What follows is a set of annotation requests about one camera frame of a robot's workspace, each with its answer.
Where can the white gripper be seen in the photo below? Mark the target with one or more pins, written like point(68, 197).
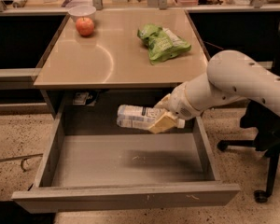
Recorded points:
point(181, 103)

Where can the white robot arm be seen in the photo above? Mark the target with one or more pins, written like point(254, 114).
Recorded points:
point(230, 75)

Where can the beige counter cabinet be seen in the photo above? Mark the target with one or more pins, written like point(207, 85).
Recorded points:
point(115, 58)

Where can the open grey drawer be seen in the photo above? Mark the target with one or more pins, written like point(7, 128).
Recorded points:
point(90, 163)

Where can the green chip bag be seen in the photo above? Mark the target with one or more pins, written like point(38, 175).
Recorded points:
point(162, 43)

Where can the black office chair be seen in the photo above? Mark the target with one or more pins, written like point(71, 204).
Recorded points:
point(268, 137)

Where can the red apple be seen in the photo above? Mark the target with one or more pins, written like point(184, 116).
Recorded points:
point(85, 26)

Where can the white bowl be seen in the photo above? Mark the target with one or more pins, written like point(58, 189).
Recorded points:
point(83, 11)

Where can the metal floor hook rod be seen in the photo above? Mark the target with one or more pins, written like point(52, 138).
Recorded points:
point(22, 159)

